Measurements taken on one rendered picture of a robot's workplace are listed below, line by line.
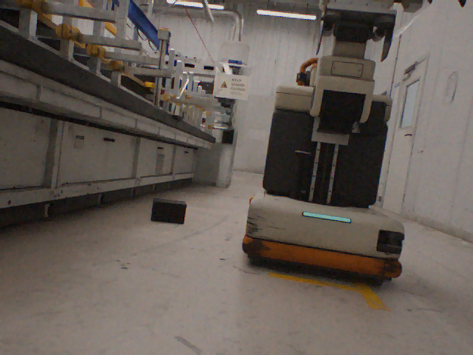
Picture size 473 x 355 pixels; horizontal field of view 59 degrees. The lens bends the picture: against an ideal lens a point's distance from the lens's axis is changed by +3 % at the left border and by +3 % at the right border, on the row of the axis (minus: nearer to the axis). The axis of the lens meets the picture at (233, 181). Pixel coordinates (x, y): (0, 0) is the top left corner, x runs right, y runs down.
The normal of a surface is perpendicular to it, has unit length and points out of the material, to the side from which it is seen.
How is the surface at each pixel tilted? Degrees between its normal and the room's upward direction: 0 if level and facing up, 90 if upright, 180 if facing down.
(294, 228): 90
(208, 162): 90
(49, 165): 90
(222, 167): 90
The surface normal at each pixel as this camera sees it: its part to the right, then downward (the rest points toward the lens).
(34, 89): 0.99, 0.15
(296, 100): -0.08, 0.04
